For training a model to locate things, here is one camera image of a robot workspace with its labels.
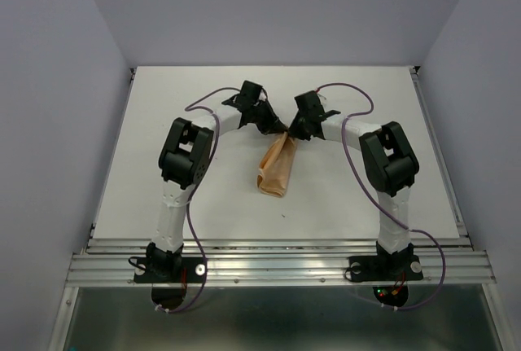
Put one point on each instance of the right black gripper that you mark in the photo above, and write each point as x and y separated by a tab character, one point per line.
293	131

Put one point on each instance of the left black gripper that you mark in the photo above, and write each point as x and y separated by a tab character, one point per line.
273	125

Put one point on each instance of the orange cloth napkin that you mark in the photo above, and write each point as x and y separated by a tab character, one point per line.
275	167

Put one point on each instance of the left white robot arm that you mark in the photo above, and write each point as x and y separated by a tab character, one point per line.
189	148

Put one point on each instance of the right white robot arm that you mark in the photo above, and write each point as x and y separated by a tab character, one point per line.
388	158

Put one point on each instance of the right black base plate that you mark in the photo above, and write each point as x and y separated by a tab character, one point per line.
363	269

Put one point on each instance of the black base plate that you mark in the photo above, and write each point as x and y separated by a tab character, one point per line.
181	270
363	269

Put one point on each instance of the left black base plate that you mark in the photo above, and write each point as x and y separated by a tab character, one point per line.
181	270

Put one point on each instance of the aluminium frame rail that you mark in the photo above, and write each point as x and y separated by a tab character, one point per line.
271	263

